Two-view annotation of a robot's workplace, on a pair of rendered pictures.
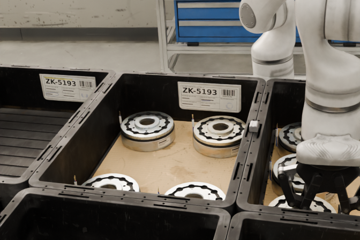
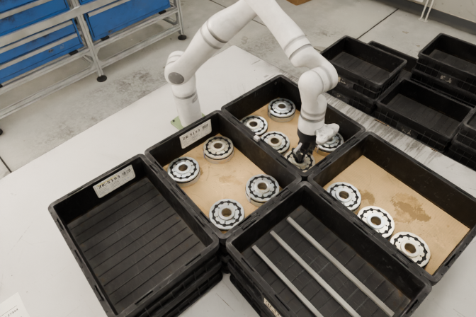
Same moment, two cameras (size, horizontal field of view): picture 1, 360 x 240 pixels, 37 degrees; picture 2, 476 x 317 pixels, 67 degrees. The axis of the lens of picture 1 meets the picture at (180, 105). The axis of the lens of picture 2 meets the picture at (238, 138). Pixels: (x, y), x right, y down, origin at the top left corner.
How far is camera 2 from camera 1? 0.76 m
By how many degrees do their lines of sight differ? 46
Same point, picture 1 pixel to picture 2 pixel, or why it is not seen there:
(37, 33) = not seen: outside the picture
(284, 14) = not seen: hidden behind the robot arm
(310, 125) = (312, 128)
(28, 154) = (142, 232)
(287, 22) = not seen: hidden behind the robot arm
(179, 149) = (207, 169)
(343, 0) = (328, 79)
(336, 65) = (321, 102)
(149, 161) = (205, 185)
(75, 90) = (120, 180)
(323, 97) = (319, 116)
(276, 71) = (195, 98)
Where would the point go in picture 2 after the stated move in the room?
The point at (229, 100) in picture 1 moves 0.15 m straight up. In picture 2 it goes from (205, 129) to (201, 95)
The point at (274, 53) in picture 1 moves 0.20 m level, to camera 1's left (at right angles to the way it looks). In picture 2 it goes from (192, 90) to (155, 121)
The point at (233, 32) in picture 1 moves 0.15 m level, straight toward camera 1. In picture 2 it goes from (24, 64) to (36, 73)
